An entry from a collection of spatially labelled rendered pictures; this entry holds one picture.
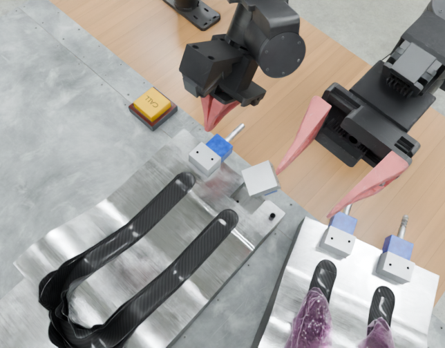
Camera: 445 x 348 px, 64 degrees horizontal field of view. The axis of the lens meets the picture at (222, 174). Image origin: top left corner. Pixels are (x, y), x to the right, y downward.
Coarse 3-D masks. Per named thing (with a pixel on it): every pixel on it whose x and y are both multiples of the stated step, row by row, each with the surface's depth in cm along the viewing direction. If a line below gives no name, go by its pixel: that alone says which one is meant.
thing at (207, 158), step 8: (240, 128) 72; (216, 136) 70; (232, 136) 71; (200, 144) 67; (208, 144) 69; (216, 144) 69; (224, 144) 69; (192, 152) 67; (200, 152) 67; (208, 152) 67; (216, 152) 68; (224, 152) 68; (192, 160) 67; (200, 160) 66; (208, 160) 66; (216, 160) 66; (224, 160) 70; (200, 168) 67; (208, 168) 65; (216, 168) 69; (208, 176) 68
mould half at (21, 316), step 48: (192, 144) 70; (144, 192) 66; (192, 192) 66; (48, 240) 57; (96, 240) 60; (144, 240) 63; (192, 240) 63; (240, 240) 63; (96, 288) 55; (192, 288) 60; (0, 336) 58; (144, 336) 52
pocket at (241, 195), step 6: (240, 186) 68; (246, 186) 69; (234, 192) 67; (240, 192) 69; (246, 192) 70; (234, 198) 69; (240, 198) 69; (246, 198) 69; (252, 198) 69; (258, 198) 68; (240, 204) 68; (246, 204) 68; (252, 204) 69; (258, 204) 69; (246, 210) 68; (252, 210) 68
